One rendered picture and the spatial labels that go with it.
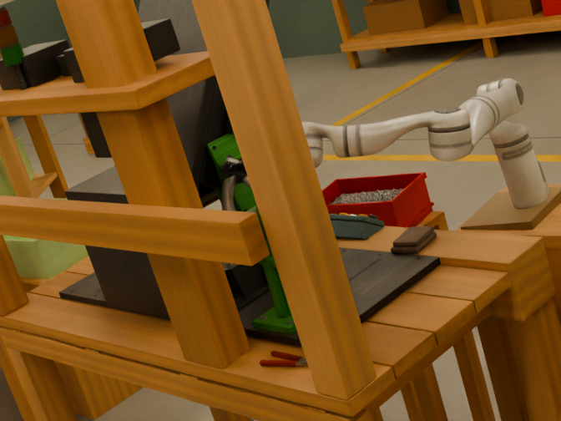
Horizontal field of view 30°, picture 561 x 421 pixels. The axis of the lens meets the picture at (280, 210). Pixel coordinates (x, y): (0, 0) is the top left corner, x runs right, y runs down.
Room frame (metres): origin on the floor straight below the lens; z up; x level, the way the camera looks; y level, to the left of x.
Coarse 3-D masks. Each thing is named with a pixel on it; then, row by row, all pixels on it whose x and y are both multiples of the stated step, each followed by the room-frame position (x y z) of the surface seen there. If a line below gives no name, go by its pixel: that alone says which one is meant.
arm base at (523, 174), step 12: (516, 144) 2.50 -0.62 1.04; (528, 144) 2.51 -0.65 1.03; (504, 156) 2.51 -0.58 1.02; (516, 156) 2.50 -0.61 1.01; (528, 156) 2.50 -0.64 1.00; (504, 168) 2.52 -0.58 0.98; (516, 168) 2.50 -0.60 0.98; (528, 168) 2.50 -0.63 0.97; (540, 168) 2.54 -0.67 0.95; (516, 180) 2.50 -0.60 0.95; (528, 180) 2.49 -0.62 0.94; (540, 180) 2.51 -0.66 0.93; (516, 192) 2.51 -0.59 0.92; (528, 192) 2.49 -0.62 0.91; (540, 192) 2.50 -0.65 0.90; (516, 204) 2.52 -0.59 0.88; (528, 204) 2.50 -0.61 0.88
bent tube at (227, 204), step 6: (222, 168) 2.52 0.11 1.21; (228, 180) 2.48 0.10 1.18; (234, 180) 2.48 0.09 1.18; (228, 186) 2.47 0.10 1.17; (234, 186) 2.48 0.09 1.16; (222, 192) 2.47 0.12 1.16; (228, 192) 2.46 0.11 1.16; (222, 198) 2.46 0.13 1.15; (228, 198) 2.45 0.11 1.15; (222, 204) 2.45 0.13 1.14; (228, 204) 2.44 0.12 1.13; (234, 210) 2.44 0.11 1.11
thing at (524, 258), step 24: (336, 240) 2.61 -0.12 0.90; (360, 240) 2.56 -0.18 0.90; (384, 240) 2.51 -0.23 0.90; (432, 240) 2.41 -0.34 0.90; (456, 240) 2.36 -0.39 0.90; (480, 240) 2.32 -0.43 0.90; (504, 240) 2.27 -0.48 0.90; (528, 240) 2.23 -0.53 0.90; (456, 264) 2.26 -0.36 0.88; (480, 264) 2.20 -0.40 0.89; (504, 264) 2.15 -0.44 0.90; (528, 264) 2.18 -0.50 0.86; (528, 288) 2.17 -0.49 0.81; (552, 288) 2.22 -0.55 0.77; (504, 312) 2.18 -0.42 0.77; (528, 312) 2.15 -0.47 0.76
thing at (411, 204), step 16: (368, 176) 3.00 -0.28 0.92; (384, 176) 2.96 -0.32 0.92; (400, 176) 2.93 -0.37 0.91; (416, 176) 2.89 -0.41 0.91; (336, 192) 3.05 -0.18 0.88; (352, 192) 3.04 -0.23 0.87; (368, 192) 2.97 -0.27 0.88; (384, 192) 2.93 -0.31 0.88; (400, 192) 2.77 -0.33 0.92; (416, 192) 2.83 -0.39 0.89; (336, 208) 2.83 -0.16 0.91; (352, 208) 2.80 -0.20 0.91; (368, 208) 2.77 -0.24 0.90; (384, 208) 2.74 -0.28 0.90; (400, 208) 2.75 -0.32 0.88; (416, 208) 2.81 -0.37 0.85; (384, 224) 2.75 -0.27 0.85; (400, 224) 2.73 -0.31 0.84; (416, 224) 2.79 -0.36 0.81
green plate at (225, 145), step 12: (216, 144) 2.54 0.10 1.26; (228, 144) 2.56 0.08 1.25; (216, 156) 2.53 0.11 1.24; (240, 156) 2.56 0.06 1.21; (216, 168) 2.55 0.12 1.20; (216, 192) 2.57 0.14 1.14; (240, 192) 2.52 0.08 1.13; (252, 192) 2.53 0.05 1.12; (240, 204) 2.50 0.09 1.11; (252, 204) 2.52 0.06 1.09
